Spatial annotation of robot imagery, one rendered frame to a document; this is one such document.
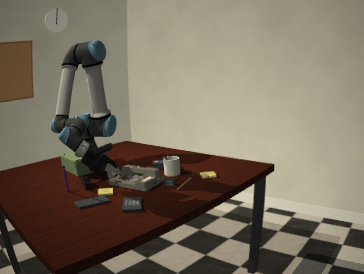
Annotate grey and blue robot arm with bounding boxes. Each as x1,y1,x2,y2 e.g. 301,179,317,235
50,40,117,157

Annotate yellow sticky note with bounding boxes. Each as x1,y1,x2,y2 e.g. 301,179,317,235
200,171,217,179
98,188,113,196

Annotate white mug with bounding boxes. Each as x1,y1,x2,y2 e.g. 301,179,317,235
163,156,180,177

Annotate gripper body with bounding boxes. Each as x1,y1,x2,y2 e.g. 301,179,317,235
81,146,107,176

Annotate grey telephone handset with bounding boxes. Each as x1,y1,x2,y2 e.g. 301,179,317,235
122,165,160,176

